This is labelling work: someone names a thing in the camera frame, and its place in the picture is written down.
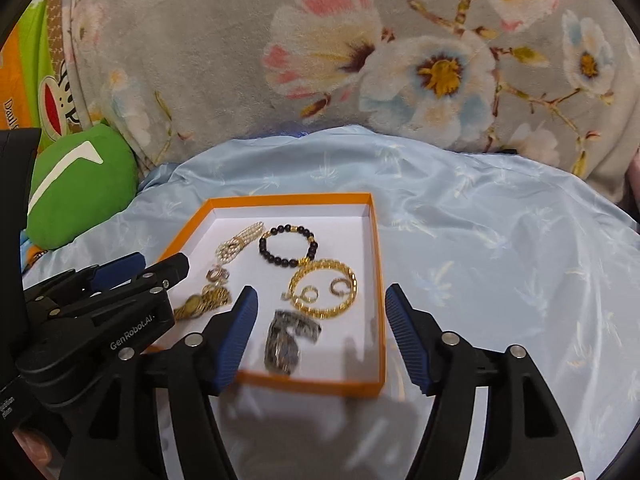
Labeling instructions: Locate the gold wrist watch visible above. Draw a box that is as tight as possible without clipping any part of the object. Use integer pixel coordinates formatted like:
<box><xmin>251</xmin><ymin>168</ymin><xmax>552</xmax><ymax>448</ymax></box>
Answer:
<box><xmin>174</xmin><ymin>285</ymin><xmax>231</xmax><ymax>321</ymax></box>

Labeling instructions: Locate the gold hoop earring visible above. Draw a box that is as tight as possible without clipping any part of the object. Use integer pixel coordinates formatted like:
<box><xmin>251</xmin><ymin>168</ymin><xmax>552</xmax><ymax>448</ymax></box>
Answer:
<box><xmin>206</xmin><ymin>266</ymin><xmax>230</xmax><ymax>286</ymax></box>

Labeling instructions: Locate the white pearl bracelet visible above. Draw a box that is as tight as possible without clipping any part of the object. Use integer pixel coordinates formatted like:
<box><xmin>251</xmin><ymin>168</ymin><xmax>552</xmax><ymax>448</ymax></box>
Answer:
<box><xmin>214</xmin><ymin>220</ymin><xmax>266</xmax><ymax>264</ymax></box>

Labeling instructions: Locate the black bead bracelet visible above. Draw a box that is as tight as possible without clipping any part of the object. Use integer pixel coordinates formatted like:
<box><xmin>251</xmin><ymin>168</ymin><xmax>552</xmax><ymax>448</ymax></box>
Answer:
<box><xmin>258</xmin><ymin>223</ymin><xmax>320</xmax><ymax>268</ymax></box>

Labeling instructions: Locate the gold braided bangle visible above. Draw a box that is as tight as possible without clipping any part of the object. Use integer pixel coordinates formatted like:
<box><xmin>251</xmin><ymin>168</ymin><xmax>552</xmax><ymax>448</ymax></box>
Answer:
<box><xmin>283</xmin><ymin>259</ymin><xmax>359</xmax><ymax>320</ymax></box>

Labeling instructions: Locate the orange jewelry box tray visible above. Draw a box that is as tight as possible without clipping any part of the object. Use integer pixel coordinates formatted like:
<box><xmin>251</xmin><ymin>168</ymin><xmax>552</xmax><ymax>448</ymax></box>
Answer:
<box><xmin>162</xmin><ymin>193</ymin><xmax>386</xmax><ymax>399</ymax></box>

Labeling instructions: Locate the left hand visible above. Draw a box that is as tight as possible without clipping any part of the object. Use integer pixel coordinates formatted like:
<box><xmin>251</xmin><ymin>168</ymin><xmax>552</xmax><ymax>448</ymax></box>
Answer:
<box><xmin>13</xmin><ymin>429</ymin><xmax>58</xmax><ymax>480</ymax></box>

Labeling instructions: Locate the green plush pillow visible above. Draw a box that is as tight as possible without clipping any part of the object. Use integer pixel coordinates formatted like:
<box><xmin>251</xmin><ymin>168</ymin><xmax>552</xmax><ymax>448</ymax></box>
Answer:
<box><xmin>26</xmin><ymin>124</ymin><xmax>138</xmax><ymax>250</ymax></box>

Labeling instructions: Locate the light blue palm bedsheet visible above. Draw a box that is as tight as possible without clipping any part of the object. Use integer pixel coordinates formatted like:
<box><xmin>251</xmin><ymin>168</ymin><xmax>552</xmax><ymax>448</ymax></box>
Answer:
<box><xmin>24</xmin><ymin>126</ymin><xmax>639</xmax><ymax>479</ymax></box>

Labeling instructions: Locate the colourful cartoon monkey bedsheet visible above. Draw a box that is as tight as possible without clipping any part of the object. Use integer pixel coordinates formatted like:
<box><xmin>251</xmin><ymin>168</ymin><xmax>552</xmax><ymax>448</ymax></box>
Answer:
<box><xmin>1</xmin><ymin>0</ymin><xmax>81</xmax><ymax>152</ymax></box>

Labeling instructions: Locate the pink pillow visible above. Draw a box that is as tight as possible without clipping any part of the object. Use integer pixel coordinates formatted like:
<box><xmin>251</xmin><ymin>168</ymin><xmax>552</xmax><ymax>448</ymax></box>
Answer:
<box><xmin>627</xmin><ymin>150</ymin><xmax>640</xmax><ymax>208</ymax></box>

